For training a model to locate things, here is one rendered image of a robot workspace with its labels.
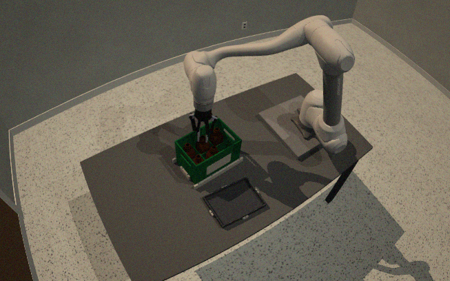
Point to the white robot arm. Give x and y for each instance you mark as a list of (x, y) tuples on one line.
[(334, 56)]

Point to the green crate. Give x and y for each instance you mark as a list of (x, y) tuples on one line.
[(228, 153)]

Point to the brown glass bottle with cream label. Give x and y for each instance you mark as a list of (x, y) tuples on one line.
[(198, 159)]

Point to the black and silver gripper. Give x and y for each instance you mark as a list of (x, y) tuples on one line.
[(207, 116)]

